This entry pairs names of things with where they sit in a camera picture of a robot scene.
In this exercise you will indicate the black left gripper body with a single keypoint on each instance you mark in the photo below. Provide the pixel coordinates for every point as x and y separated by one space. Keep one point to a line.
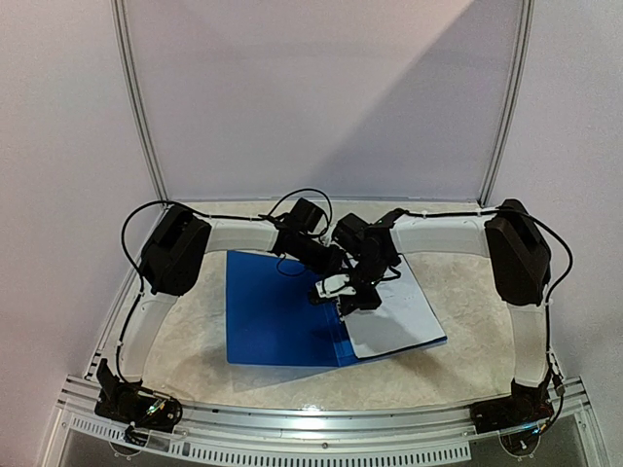
311 257

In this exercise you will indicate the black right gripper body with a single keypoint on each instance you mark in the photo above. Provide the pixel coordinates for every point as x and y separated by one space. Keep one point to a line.
363 300

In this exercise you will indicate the blue plastic clip folder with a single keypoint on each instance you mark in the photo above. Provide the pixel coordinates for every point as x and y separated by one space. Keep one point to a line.
271 322

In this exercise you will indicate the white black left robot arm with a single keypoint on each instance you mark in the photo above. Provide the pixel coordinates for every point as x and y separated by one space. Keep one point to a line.
170 261

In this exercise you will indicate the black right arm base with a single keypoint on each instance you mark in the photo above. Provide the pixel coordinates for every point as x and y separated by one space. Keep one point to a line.
525 406

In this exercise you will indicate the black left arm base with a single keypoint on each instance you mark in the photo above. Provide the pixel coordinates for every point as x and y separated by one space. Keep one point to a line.
133 404

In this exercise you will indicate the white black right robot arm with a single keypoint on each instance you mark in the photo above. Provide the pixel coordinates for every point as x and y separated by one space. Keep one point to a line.
508 236

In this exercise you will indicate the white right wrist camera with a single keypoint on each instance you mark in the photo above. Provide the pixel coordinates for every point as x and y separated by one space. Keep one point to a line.
331 288

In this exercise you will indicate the aluminium front rail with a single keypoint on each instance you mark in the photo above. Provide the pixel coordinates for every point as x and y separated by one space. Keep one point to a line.
212 435

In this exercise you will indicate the right aluminium corner post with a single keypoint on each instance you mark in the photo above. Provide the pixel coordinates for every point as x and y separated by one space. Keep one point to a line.
516 71

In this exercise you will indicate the aluminium corner post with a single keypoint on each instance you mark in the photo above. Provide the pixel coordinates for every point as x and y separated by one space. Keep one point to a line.
135 98
516 71

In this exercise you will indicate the left aluminium corner post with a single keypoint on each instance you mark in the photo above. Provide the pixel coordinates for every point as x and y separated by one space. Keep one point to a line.
135 98

